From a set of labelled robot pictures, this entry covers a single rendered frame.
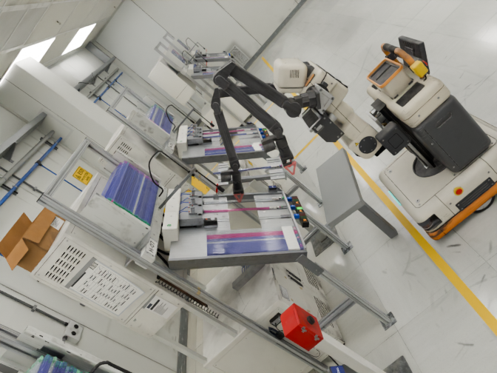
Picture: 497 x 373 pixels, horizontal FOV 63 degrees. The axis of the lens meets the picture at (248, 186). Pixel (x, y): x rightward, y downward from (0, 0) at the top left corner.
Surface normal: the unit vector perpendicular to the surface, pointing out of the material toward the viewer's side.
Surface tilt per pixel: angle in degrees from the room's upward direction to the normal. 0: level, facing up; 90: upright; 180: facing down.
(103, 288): 90
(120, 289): 93
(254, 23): 90
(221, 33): 90
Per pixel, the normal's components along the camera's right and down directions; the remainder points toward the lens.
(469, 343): -0.74, -0.57
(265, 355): 0.11, 0.44
